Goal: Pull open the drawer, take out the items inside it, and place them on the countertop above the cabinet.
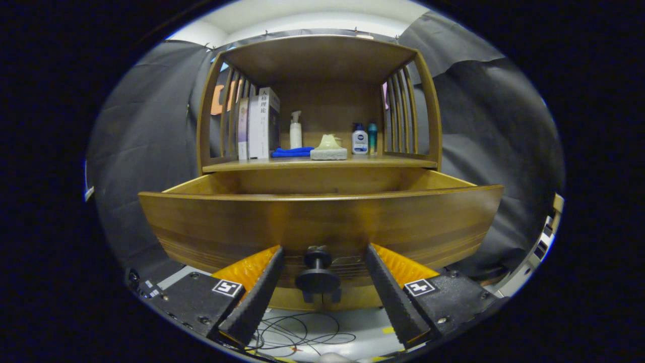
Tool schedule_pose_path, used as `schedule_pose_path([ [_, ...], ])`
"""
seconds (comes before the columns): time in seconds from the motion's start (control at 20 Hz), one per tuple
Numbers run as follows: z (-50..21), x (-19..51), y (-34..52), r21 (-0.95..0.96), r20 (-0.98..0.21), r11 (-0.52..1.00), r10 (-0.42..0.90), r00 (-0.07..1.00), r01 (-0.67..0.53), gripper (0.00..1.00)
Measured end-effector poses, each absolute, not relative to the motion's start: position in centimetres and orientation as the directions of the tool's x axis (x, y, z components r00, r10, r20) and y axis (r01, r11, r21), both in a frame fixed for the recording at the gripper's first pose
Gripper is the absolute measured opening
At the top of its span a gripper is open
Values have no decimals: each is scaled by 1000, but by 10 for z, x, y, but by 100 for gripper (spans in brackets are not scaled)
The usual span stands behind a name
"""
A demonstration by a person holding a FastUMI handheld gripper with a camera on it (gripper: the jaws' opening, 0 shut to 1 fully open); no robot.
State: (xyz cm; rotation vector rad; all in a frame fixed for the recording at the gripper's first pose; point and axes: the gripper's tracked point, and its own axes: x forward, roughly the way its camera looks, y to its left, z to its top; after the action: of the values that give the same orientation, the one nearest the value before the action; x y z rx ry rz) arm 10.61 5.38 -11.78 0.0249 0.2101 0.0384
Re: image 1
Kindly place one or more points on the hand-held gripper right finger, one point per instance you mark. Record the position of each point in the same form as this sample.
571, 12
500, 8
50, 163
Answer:
393, 297

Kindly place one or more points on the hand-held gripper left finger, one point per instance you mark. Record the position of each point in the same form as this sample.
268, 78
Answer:
259, 297

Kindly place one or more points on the black drawer knob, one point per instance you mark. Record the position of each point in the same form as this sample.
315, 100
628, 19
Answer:
317, 275

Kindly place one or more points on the wooden drawer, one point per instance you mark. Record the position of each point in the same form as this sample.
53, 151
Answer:
227, 222

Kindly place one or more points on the pale green scrub brush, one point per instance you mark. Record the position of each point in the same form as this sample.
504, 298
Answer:
328, 153

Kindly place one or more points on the wooden cabinet door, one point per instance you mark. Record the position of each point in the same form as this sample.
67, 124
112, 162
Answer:
358, 301
287, 301

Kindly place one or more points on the wooden countertop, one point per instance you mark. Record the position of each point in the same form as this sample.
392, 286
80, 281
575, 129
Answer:
383, 161

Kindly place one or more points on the wooden cabinet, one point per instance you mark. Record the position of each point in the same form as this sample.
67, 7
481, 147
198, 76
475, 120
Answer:
317, 58

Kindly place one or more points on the blue cloth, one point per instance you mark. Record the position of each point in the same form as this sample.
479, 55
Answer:
292, 152

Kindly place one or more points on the white bottle with blue cap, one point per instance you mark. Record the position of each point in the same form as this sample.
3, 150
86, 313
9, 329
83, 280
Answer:
360, 142

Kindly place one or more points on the teal bottle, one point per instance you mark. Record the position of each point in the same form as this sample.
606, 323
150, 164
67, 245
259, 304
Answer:
372, 138

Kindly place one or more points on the thin purple white book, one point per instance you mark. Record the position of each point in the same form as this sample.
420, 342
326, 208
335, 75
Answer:
243, 136

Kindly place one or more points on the white pump bottle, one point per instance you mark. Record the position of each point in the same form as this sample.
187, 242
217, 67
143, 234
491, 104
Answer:
296, 135

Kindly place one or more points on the thick white book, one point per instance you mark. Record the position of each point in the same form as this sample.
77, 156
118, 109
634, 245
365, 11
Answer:
262, 131

